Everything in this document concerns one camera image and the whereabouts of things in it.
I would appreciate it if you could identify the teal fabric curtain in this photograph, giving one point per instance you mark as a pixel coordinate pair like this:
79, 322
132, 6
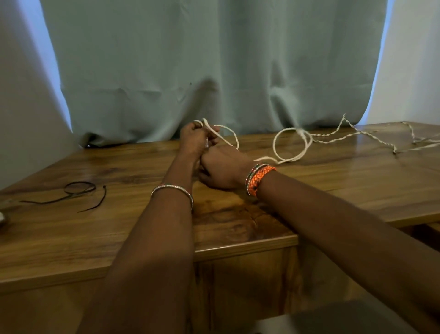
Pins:
206, 41

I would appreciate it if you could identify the wooden drawer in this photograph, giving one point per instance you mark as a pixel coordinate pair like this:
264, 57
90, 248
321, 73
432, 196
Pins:
428, 235

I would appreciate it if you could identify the person's left hand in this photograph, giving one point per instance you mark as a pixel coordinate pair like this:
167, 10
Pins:
192, 141

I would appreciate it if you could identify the silver beaded bangle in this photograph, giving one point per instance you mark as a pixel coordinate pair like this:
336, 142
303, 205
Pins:
172, 186

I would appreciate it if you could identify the person's left forearm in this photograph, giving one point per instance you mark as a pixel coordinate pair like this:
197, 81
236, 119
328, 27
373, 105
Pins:
151, 268

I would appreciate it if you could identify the wooden desk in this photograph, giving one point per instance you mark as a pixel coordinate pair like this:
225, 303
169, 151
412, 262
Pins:
240, 220

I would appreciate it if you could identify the short black twist tie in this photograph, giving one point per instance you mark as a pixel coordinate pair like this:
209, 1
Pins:
102, 199

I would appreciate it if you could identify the long black twist tie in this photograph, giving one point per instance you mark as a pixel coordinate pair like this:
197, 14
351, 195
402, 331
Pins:
70, 196

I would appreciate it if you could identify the person's right hand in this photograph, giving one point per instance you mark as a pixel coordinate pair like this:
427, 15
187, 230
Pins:
227, 168

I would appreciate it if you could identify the person's right forearm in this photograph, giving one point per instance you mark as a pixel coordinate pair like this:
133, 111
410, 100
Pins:
361, 241

